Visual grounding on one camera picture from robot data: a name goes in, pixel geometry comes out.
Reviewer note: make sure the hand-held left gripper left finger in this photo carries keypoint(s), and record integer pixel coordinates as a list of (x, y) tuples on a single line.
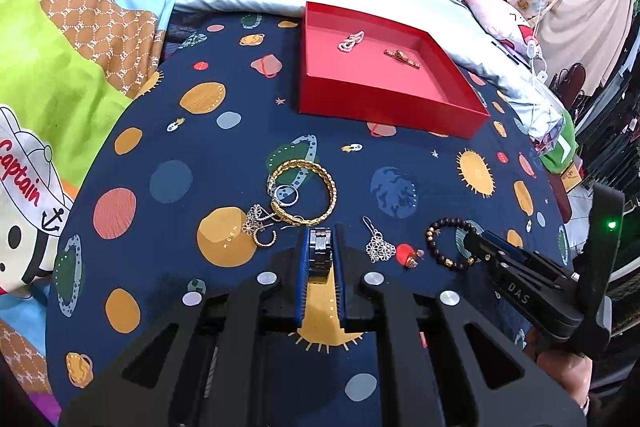
[(303, 279)]

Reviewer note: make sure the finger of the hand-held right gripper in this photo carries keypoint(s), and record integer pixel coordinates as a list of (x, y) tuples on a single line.
[(520, 294), (520, 257)]

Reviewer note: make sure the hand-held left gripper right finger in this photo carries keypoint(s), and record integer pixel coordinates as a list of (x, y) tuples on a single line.
[(341, 279)]

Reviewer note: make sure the silver metal wristwatch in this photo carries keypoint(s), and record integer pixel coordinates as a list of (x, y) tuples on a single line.
[(320, 257)]

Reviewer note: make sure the silver flower earring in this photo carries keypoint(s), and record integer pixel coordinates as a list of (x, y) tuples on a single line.
[(380, 248), (255, 214)]

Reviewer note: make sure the red cardboard box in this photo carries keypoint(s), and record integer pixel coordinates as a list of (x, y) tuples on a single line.
[(350, 79)]

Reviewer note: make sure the person's right hand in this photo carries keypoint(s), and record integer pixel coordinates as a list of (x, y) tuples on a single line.
[(565, 374)]

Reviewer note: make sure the dark red cloth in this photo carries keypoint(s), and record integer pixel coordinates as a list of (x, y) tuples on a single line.
[(559, 197)]

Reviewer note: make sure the green cloth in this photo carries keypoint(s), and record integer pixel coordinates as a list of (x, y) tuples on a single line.
[(562, 152)]

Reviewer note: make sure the dark wooden chair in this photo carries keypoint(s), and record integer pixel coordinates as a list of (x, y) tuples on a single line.
[(572, 79)]

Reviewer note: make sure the small gold wristwatch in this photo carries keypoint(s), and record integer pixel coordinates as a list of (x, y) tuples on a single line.
[(400, 56)]

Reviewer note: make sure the pink cartoon pillow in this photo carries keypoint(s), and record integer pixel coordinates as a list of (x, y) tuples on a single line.
[(495, 12)]

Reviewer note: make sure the beige cloth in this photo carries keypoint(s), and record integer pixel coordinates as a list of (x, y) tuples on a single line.
[(590, 7)]

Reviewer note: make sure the colourful cartoon monkey blanket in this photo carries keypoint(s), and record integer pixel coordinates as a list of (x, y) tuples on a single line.
[(75, 57)]

